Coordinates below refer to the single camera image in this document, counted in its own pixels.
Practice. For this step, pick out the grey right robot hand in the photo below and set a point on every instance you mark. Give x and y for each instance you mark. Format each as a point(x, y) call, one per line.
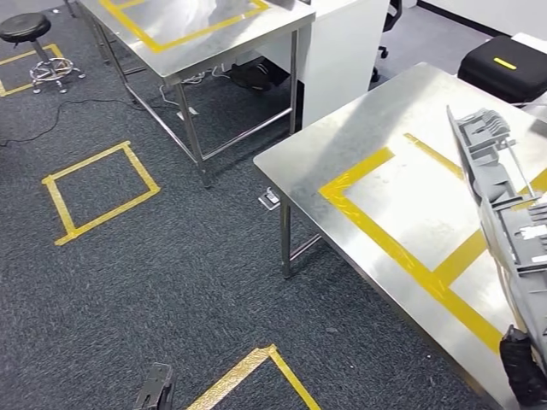
point(519, 368)

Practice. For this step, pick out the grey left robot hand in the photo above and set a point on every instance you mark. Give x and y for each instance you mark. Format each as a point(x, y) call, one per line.
point(156, 390)

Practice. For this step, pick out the grey plastic wheel hubcap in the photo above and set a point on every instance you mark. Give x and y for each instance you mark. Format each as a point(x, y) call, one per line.
point(491, 181)

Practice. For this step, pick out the stainless steel workbench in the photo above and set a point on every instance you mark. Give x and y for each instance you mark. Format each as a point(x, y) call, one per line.
point(384, 113)

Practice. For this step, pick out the white power strip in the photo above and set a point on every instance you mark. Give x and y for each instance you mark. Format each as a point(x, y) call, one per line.
point(190, 112)
point(270, 199)

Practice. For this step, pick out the black case yellow mark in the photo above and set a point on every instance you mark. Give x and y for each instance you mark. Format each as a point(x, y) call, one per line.
point(483, 73)

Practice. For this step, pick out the white low desk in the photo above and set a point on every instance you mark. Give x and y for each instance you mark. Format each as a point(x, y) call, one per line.
point(534, 42)

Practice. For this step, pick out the stainless steel table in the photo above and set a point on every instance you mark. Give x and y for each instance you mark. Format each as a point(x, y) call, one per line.
point(239, 39)

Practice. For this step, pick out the white cabinet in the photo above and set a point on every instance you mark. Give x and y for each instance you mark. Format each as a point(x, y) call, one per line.
point(341, 56)

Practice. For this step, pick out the black office chair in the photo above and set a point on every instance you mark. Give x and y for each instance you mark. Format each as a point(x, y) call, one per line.
point(393, 11)

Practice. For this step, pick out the black round stool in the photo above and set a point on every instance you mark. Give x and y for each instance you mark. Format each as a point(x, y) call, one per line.
point(23, 25)

